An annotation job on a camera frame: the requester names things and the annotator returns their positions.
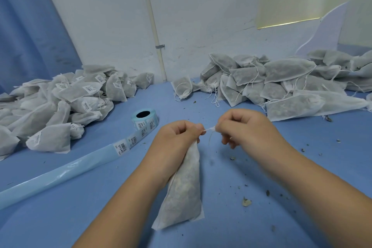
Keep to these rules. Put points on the person's left hand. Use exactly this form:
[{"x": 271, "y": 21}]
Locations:
[{"x": 171, "y": 149}]

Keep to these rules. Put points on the person's right hand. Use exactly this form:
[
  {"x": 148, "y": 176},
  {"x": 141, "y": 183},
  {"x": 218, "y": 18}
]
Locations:
[{"x": 253, "y": 134}]

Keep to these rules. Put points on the blue label roll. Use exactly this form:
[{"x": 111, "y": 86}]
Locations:
[{"x": 142, "y": 121}]

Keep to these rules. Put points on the white mesh herb bag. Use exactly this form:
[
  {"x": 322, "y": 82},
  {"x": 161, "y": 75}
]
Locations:
[{"x": 183, "y": 189}]

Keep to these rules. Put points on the pile of unlabelled herb bags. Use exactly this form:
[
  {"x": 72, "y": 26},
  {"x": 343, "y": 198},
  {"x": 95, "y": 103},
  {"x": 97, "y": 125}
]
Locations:
[{"x": 279, "y": 85}]

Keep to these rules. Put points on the pile of labelled herb bags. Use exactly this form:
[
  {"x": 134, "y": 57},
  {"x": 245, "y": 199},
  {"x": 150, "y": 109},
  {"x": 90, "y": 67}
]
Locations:
[{"x": 58, "y": 105}]

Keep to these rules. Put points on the person's left forearm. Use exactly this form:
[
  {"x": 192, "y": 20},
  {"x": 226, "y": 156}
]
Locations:
[{"x": 113, "y": 216}]

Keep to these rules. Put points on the person's right forearm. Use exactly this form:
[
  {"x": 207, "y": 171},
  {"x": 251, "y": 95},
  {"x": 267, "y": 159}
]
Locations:
[{"x": 328, "y": 198}]

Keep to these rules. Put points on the dried herb crumb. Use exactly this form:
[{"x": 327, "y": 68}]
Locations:
[{"x": 246, "y": 202}]

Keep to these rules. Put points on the grey pipe clamp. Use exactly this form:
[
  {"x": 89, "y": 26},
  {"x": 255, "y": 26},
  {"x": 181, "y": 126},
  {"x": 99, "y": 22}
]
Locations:
[{"x": 160, "y": 46}]

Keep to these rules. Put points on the white curved board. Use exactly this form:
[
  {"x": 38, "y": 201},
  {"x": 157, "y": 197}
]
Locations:
[{"x": 322, "y": 33}]

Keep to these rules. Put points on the large beige panel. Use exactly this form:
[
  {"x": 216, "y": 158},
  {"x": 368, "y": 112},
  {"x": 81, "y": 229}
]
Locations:
[{"x": 355, "y": 9}]

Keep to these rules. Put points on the blue curtain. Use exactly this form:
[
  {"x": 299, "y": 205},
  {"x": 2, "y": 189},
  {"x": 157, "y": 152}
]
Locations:
[{"x": 32, "y": 21}]

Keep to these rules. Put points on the white wall pipe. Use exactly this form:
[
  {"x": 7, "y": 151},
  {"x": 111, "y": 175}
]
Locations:
[{"x": 152, "y": 18}]

